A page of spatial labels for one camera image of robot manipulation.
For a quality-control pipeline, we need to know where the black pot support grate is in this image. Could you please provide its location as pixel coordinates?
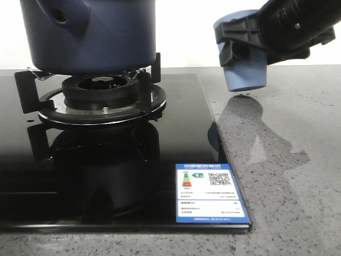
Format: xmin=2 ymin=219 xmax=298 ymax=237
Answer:
xmin=14 ymin=53 xmax=166 ymax=126

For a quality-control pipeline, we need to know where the black glass gas stove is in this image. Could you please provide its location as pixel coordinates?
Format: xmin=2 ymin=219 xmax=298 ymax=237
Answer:
xmin=1 ymin=73 xmax=252 ymax=233

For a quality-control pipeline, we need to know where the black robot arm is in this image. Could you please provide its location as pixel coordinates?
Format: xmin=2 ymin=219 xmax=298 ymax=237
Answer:
xmin=214 ymin=0 xmax=340 ymax=67

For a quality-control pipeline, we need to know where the blue energy label sticker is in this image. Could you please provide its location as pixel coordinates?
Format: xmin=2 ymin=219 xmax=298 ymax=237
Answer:
xmin=175 ymin=163 xmax=250 ymax=225

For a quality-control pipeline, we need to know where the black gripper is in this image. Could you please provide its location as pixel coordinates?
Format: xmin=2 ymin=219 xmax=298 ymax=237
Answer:
xmin=215 ymin=13 xmax=336 ymax=67

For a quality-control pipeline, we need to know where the light blue ribbed plastic cup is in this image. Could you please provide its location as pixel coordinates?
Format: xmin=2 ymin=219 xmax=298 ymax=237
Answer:
xmin=213 ymin=10 xmax=268 ymax=92

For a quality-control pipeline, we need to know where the black round gas burner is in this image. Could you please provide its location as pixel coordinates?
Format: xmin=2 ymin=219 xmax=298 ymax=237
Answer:
xmin=62 ymin=75 xmax=139 ymax=110

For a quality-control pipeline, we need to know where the dark blue cooking pot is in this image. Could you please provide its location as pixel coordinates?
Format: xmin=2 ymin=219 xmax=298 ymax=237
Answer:
xmin=20 ymin=1 xmax=156 ymax=75

